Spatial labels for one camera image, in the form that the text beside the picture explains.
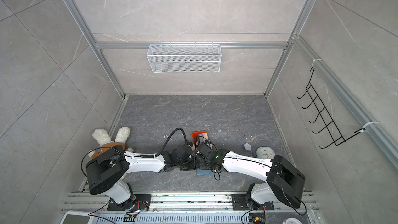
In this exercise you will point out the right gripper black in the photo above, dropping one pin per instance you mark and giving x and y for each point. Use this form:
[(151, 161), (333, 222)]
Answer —
[(201, 160)]

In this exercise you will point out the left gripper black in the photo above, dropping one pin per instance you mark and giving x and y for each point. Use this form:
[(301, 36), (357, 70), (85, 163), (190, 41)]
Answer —
[(196, 166)]

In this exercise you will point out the blue leather card holder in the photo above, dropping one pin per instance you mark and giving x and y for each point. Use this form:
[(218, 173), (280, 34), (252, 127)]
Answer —
[(203, 172)]

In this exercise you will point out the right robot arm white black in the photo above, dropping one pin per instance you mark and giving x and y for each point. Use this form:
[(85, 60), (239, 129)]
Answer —
[(282, 181)]

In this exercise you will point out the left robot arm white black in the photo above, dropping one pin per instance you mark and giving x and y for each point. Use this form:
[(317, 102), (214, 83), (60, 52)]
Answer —
[(105, 172)]

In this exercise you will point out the stack of credit cards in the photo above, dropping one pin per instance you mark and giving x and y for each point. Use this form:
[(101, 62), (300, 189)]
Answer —
[(204, 135)]

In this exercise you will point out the blue toy figure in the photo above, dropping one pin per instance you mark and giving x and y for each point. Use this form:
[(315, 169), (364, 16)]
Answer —
[(247, 147)]

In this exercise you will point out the round mint alarm clock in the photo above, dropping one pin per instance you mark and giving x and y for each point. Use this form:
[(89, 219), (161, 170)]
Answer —
[(265, 153)]

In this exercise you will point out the white plush bunny toy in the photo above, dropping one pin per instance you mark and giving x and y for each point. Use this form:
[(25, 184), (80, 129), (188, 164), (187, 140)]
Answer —
[(104, 140)]

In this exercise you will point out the white tablet device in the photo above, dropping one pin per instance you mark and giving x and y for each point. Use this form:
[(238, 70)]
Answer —
[(76, 217)]

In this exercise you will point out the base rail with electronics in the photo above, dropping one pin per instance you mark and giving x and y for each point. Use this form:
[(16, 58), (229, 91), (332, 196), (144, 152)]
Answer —
[(191, 208)]

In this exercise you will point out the white wire mesh basket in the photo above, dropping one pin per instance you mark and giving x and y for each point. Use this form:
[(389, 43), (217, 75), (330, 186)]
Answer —
[(189, 58)]

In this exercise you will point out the black wire hook rack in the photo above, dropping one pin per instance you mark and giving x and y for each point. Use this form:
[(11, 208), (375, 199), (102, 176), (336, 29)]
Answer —
[(324, 116)]

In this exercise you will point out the aluminium frame rails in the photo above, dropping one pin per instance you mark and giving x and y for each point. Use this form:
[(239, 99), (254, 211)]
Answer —
[(376, 132)]

